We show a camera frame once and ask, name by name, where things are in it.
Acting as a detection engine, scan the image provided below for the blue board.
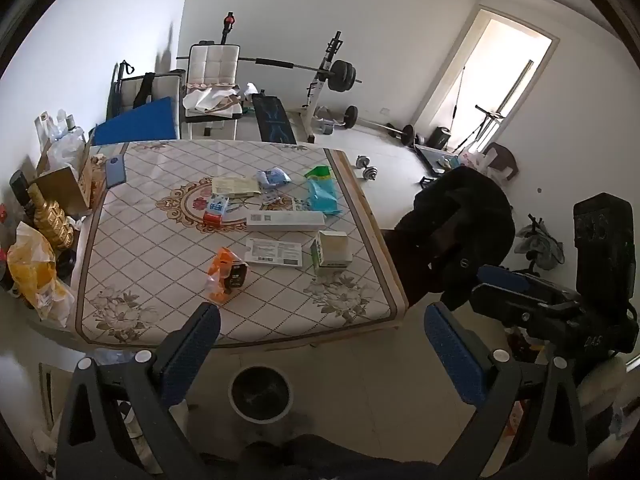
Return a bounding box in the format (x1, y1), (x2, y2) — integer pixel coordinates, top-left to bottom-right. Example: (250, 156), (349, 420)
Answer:
(93, 97), (177, 146)

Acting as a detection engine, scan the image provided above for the white door frame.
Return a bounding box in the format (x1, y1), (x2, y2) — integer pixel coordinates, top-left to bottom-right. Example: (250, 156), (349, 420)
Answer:
(414, 4), (560, 157)

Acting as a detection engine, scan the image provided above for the beige paper packet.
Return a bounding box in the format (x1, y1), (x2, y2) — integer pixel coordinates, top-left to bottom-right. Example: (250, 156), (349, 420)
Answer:
(211, 176), (261, 196)

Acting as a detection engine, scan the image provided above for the blue and white crumpled packet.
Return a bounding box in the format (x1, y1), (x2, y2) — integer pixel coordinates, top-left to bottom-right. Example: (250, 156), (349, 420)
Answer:
(256, 167), (291, 189)

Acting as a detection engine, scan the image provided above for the white plastic bag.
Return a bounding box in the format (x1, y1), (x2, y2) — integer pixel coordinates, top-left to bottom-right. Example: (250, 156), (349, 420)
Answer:
(459, 150), (502, 177)
(46, 129), (87, 172)

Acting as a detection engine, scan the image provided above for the black pole with red clamp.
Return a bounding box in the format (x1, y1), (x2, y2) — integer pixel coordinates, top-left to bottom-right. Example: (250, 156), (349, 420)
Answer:
(220, 11), (239, 47)

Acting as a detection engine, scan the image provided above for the black tripod stand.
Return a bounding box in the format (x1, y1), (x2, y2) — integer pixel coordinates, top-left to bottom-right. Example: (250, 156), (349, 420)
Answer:
(451, 104), (507, 155)

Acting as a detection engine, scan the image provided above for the wooden table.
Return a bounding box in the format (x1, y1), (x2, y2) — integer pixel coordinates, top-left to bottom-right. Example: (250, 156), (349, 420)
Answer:
(322, 148), (409, 332)

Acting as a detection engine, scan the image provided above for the black tray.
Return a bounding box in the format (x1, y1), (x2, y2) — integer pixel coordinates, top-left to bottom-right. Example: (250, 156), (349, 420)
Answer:
(414, 144), (462, 172)

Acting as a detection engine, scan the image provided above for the long white box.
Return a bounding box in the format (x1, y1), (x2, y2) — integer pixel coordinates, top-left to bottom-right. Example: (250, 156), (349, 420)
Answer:
(246, 211), (326, 233)

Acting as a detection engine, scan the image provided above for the white printed box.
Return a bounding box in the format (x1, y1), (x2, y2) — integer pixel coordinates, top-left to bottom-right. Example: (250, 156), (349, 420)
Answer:
(244, 238), (304, 267)

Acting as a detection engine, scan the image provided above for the yellow plastic bag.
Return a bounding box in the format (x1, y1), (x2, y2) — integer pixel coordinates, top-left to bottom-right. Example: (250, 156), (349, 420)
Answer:
(6, 221), (76, 327)

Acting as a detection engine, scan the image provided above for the white barbell rack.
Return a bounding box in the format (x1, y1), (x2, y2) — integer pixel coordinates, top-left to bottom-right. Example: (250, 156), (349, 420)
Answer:
(299, 31), (347, 144)

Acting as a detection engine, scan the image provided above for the black jacket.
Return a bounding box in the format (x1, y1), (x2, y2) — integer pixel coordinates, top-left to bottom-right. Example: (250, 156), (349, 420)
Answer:
(384, 165), (516, 311)

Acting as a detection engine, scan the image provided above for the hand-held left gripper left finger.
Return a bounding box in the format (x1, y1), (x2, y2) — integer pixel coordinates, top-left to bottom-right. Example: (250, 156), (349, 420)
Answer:
(56, 302), (222, 480)

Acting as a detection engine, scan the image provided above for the chrome dumbbell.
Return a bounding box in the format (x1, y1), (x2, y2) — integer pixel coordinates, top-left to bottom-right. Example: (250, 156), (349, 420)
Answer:
(355, 155), (379, 181)

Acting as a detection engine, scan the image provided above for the gold bottle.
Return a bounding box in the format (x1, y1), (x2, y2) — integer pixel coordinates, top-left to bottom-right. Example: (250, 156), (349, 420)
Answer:
(26, 182), (76, 252)

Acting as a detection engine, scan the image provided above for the white padded chair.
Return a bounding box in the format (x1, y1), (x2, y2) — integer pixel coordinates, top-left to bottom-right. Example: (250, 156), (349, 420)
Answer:
(116, 71), (182, 112)
(182, 42), (242, 140)

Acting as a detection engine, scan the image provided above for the grey cloth pile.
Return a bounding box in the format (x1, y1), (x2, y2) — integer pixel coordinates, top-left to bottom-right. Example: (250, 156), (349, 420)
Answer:
(514, 224), (565, 272)

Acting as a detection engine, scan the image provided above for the blue phone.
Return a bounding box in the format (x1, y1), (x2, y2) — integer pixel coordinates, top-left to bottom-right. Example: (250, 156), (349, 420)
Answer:
(104, 156), (127, 189)

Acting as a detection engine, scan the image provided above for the blue plastic bag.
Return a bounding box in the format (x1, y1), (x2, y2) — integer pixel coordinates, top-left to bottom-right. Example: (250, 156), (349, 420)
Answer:
(306, 179), (344, 217)

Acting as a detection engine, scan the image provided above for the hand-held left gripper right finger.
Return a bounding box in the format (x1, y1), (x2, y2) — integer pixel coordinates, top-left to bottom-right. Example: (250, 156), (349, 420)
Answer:
(424, 302), (590, 480)

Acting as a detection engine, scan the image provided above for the round white waste bin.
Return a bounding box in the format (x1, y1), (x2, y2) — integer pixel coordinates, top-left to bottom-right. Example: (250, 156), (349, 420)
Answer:
(229, 365), (292, 422)

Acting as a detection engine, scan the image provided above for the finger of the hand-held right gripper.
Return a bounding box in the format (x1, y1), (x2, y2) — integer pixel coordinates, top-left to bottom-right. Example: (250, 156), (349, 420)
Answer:
(470, 284), (571, 333)
(477, 265), (581, 308)

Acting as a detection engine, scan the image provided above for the barbell with black plates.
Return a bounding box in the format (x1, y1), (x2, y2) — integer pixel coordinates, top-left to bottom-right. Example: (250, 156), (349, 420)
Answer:
(344, 105), (417, 147)
(237, 54), (363, 95)

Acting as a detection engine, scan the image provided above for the blue and red drink carton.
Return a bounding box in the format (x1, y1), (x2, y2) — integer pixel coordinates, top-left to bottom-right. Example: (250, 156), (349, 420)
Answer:
(203, 195), (230, 224)

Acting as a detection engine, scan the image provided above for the brown stool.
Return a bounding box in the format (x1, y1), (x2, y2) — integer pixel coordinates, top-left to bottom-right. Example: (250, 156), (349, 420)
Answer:
(482, 142), (519, 182)

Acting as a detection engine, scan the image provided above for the gold cardboard box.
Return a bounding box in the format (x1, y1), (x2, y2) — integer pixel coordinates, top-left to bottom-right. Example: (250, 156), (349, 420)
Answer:
(36, 134), (95, 217)

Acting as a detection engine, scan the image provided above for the beige cloth pile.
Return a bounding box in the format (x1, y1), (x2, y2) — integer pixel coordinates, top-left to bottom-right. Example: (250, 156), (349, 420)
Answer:
(182, 82), (257, 114)

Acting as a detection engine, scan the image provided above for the orange snack packet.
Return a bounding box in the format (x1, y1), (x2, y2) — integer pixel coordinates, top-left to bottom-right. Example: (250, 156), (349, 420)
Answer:
(206, 247), (249, 304)

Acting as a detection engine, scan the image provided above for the table with patterned cloth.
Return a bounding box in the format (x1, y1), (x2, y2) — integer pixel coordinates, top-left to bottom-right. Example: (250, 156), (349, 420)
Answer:
(75, 139), (397, 349)

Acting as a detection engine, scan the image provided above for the green and white small box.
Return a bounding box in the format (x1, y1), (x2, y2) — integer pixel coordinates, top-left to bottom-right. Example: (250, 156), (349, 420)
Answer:
(309, 230), (352, 274)

